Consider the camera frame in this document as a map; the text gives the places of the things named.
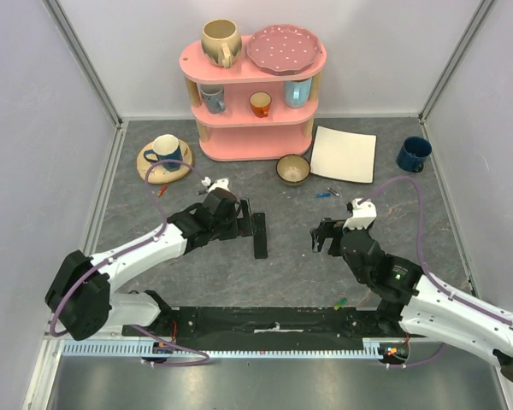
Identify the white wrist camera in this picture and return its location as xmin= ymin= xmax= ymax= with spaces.
xmin=198 ymin=177 xmax=230 ymax=195
xmin=343 ymin=198 xmax=377 ymax=231

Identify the dark battery near bowl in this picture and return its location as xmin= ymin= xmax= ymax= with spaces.
xmin=327 ymin=187 xmax=340 ymax=196

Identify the small orange cup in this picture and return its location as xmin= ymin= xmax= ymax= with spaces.
xmin=249 ymin=91 xmax=272 ymax=118

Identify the round beige patterned plate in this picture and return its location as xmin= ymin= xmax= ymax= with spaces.
xmin=136 ymin=140 xmax=193 ymax=185

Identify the black remote control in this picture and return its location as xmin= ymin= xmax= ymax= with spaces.
xmin=253 ymin=213 xmax=268 ymax=260

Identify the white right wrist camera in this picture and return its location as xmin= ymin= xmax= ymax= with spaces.
xmin=343 ymin=198 xmax=377 ymax=231

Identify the white slotted cable duct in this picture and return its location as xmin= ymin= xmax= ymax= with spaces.
xmin=61 ymin=339 xmax=383 ymax=360

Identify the white square plate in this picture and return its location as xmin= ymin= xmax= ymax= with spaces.
xmin=310 ymin=126 xmax=377 ymax=184

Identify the pink polka dot plate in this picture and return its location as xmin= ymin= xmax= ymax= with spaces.
xmin=246 ymin=24 xmax=323 ymax=75

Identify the brown ceramic bowl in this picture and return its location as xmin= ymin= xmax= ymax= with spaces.
xmin=275 ymin=154 xmax=310 ymax=186

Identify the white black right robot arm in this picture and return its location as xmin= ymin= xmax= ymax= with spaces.
xmin=310 ymin=218 xmax=513 ymax=383

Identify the teal mug cream inside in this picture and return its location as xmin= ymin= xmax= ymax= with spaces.
xmin=143 ymin=134 xmax=182 ymax=172

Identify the dark blue mug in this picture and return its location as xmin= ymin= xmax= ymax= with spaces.
xmin=396 ymin=136 xmax=433 ymax=173

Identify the pink three-tier shelf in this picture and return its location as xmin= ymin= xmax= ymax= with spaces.
xmin=180 ymin=41 xmax=327 ymax=161

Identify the beige ceramic mug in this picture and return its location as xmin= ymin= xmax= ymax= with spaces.
xmin=201 ymin=19 xmax=243 ymax=69

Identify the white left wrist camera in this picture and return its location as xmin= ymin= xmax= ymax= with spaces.
xmin=198 ymin=177 xmax=230 ymax=195

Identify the light blue mug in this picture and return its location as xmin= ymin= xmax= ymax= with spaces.
xmin=284 ymin=78 xmax=312 ymax=108

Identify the red battery near plate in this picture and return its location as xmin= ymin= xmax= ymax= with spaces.
xmin=157 ymin=185 xmax=168 ymax=196

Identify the green yellow battery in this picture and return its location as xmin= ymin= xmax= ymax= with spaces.
xmin=333 ymin=297 xmax=347 ymax=310

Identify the grey blue mug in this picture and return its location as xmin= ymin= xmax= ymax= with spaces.
xmin=199 ymin=85 xmax=226 ymax=114

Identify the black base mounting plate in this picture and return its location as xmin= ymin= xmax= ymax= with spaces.
xmin=149 ymin=305 xmax=428 ymax=341

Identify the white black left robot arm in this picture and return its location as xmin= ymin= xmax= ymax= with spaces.
xmin=44 ymin=188 xmax=255 ymax=341

